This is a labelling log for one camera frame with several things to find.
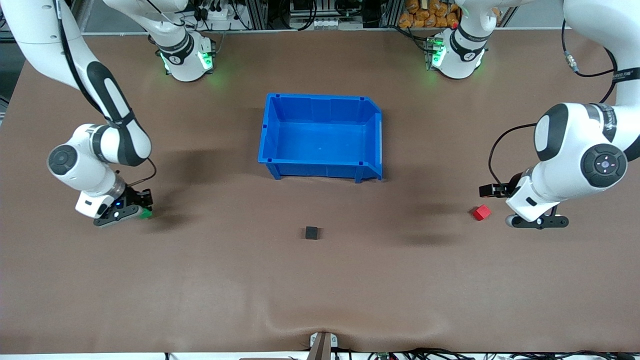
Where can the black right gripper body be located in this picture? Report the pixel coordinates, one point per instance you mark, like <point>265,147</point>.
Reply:
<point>133,196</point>

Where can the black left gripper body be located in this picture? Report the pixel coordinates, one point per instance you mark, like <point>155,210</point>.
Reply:
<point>513,183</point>

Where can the small green cube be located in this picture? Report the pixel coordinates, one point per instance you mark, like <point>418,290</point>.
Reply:
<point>147,214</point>

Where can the small red cube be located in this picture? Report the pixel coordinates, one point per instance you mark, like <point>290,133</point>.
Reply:
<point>482,212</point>

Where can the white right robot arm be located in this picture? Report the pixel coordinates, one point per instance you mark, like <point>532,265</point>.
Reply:
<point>80,172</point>

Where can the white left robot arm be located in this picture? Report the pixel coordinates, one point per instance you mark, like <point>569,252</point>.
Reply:
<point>570,145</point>

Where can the small black cube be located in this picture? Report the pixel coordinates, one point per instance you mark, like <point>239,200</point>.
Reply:
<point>311,233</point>

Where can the brown table mat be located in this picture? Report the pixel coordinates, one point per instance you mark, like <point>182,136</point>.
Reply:
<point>150,280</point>

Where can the blue plastic storage bin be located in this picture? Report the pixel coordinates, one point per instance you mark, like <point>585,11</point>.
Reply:
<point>320,140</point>

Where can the orange snack bag pile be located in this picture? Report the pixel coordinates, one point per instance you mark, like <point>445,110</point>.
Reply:
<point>425,15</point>

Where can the white power strip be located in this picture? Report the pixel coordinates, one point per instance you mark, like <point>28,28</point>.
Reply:
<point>215,12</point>

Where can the aluminium frame post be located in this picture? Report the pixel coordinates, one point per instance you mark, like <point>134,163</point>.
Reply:
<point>257,14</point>
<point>391,12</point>

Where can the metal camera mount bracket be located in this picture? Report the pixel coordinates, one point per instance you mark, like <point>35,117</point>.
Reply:
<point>321,345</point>

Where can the silver table edge rail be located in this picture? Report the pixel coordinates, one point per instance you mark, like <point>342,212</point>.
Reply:
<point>325,31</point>

